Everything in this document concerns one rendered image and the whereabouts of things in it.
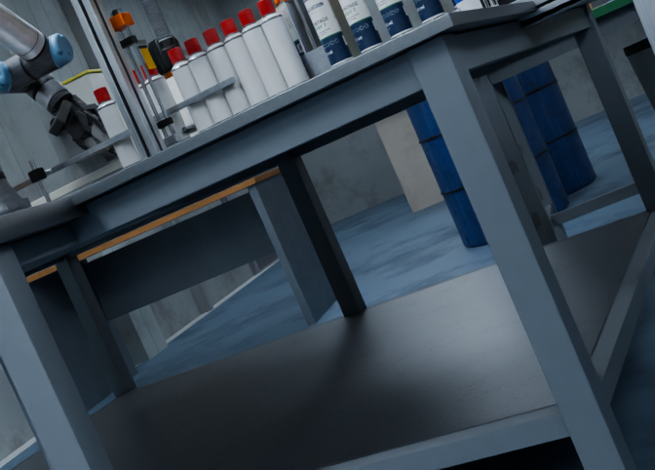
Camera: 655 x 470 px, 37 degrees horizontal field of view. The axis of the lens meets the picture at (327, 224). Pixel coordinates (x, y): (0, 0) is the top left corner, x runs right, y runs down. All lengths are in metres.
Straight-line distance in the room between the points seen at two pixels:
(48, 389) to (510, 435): 0.71
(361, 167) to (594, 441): 9.45
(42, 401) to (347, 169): 9.48
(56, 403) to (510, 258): 0.71
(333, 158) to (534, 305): 9.51
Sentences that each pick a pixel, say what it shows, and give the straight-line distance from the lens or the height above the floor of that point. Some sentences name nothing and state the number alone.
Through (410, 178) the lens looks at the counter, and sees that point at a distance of 8.15.
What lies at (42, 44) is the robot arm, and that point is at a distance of 2.42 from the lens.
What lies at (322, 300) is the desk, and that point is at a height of 0.06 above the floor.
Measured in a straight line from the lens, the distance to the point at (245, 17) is 2.25.
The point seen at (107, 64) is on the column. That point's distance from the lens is 2.27.
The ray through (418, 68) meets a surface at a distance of 1.47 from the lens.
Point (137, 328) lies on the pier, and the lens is 6.28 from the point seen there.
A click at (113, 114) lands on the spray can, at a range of 2.46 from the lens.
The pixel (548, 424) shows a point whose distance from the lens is 1.57.
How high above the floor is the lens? 0.72
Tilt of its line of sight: 4 degrees down
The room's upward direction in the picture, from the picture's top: 24 degrees counter-clockwise
